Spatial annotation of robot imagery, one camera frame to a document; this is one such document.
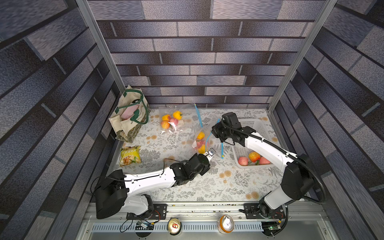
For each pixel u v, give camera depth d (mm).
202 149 829
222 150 975
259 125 1008
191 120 1135
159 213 728
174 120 1065
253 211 740
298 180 464
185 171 590
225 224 617
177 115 1088
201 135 962
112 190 440
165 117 1075
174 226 610
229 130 637
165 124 1034
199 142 907
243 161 849
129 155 897
